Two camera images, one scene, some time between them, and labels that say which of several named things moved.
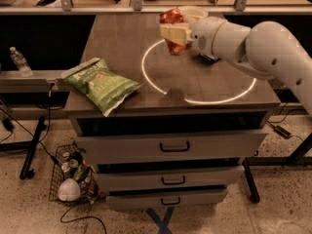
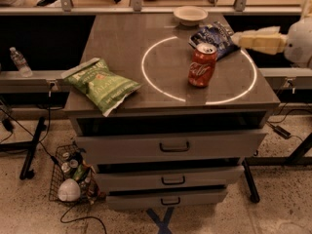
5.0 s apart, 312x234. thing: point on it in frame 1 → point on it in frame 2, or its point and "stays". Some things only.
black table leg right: (253, 190) stays
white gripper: (202, 39) → (299, 40)
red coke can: (174, 17) → (202, 68)
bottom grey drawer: (165, 198) stays
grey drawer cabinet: (184, 136) stays
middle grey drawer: (134, 176) stays
